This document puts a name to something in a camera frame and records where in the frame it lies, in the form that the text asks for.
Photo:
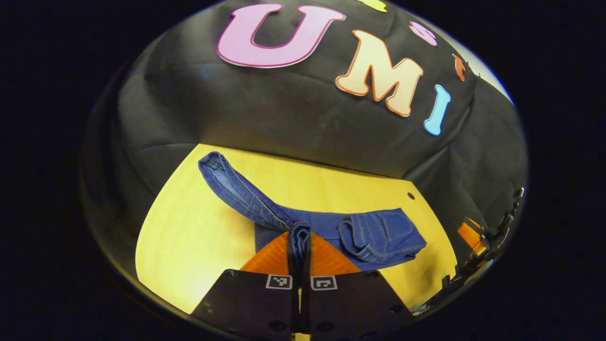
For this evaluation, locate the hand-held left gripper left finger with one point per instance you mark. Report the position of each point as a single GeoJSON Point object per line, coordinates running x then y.
{"type": "Point", "coordinates": [251, 303]}

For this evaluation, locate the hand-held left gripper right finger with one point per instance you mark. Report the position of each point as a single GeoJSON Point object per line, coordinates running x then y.
{"type": "Point", "coordinates": [350, 303]}

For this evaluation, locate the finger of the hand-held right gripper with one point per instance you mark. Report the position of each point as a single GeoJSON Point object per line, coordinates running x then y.
{"type": "Point", "coordinates": [469, 237]}

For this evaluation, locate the blue denim jeans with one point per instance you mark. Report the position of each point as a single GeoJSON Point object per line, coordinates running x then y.
{"type": "Point", "coordinates": [374, 234]}

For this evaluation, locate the black backdrop cloth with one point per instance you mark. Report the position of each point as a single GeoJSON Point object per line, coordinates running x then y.
{"type": "Point", "coordinates": [284, 109]}

